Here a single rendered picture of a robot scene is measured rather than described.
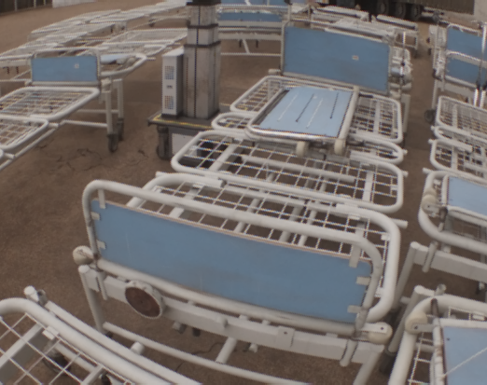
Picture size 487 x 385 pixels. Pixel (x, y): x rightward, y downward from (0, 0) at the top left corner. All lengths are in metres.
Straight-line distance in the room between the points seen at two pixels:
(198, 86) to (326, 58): 0.82
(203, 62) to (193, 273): 1.71
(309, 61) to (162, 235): 1.99
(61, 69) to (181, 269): 2.24
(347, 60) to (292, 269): 2.00
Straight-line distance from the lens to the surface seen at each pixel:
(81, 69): 2.95
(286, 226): 0.88
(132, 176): 2.70
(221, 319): 1.10
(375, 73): 2.79
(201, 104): 2.67
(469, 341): 1.07
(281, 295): 1.02
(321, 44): 2.79
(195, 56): 2.61
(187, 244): 1.02
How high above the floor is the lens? 1.28
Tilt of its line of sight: 31 degrees down
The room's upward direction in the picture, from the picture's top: 2 degrees clockwise
